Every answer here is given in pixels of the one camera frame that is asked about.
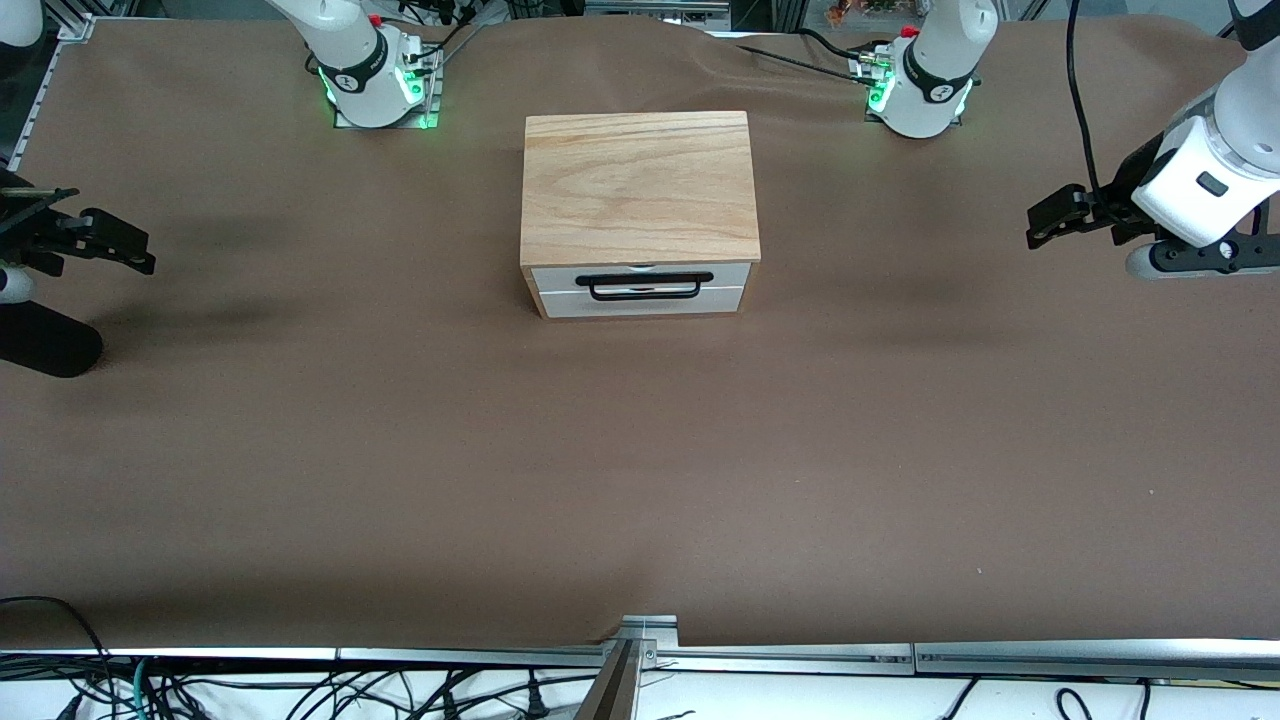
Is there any white-fronted wooden drawer with notch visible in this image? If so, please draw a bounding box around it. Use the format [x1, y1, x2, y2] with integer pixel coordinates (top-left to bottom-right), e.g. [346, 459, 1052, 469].
[530, 265, 753, 294]

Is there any black cylindrical object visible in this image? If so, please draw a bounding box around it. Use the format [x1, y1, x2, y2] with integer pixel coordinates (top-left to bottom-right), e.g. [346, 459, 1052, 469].
[0, 300, 104, 379]

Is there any brown table cloth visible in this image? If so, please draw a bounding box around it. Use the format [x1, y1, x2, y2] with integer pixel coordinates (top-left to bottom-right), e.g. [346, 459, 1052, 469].
[0, 15, 1280, 651]

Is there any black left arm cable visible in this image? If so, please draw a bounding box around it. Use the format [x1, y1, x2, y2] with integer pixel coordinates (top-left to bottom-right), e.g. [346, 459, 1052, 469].
[1065, 0, 1113, 201]

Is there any black metal drawer handle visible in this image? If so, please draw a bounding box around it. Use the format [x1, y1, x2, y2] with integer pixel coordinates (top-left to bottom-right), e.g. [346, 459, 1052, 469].
[575, 270, 716, 303]

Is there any aluminium centre post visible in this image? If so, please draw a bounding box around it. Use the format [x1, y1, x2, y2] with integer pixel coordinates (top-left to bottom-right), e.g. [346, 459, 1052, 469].
[575, 615, 681, 720]

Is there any wooden drawer cabinet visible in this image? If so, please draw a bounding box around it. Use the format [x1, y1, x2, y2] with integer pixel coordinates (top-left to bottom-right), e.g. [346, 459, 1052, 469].
[520, 110, 763, 321]

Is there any plain white-fronted drawer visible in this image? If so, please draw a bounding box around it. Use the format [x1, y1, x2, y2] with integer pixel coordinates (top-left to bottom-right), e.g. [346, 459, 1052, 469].
[538, 288, 747, 319]

